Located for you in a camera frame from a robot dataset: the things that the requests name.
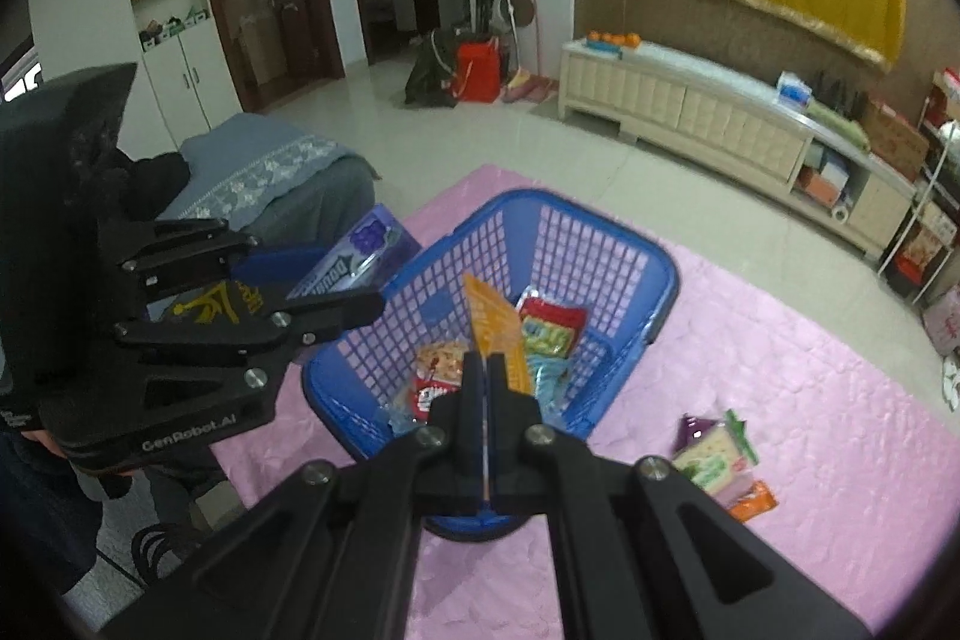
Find red peanut snack bag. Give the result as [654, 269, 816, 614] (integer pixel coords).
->
[409, 339, 469, 422]

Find orange yellow snack pouch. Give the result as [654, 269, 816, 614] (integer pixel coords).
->
[464, 273, 534, 396]

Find light blue cartoon snack bag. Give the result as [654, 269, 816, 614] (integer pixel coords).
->
[527, 354, 571, 424]

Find purple gum pack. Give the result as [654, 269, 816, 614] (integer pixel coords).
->
[288, 203, 421, 299]

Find red green snack bag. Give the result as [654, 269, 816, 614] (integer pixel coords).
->
[516, 286, 589, 359]

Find green label cracker pack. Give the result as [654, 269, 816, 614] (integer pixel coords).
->
[670, 409, 758, 505]

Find orange sausage snack pack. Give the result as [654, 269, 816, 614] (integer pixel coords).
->
[727, 481, 778, 523]

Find person's left hand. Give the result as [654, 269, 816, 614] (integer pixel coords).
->
[21, 431, 65, 458]

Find pink quilted tablecloth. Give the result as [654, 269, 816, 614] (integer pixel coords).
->
[208, 162, 960, 640]

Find grey blue covered chair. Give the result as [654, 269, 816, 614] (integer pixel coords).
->
[161, 113, 377, 247]

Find blue plastic basket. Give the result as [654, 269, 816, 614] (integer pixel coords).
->
[304, 188, 679, 541]

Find dark bag on floor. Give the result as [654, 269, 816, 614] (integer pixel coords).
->
[404, 28, 459, 107]

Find red shopping bag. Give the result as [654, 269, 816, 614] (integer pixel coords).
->
[452, 37, 501, 104]

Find broom with red head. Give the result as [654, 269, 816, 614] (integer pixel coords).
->
[501, 0, 558, 104]

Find cream tv cabinet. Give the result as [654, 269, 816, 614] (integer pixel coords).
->
[558, 41, 916, 262]

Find plate of oranges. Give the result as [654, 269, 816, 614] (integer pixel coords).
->
[584, 31, 643, 53]

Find blue tissue pack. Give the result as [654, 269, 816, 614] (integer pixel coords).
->
[776, 71, 814, 112]

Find folded green cloth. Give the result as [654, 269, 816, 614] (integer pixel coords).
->
[804, 99, 871, 152]

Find white slippers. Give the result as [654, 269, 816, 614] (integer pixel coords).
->
[940, 351, 960, 413]

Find pink gift bag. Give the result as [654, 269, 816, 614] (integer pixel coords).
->
[923, 284, 960, 356]

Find white metal shelf rack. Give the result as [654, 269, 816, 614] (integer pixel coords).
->
[877, 119, 958, 308]

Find cardboard box on cabinet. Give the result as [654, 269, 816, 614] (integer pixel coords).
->
[859, 97, 929, 182]

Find white wall cupboard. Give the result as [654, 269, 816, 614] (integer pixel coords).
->
[128, 0, 241, 145]

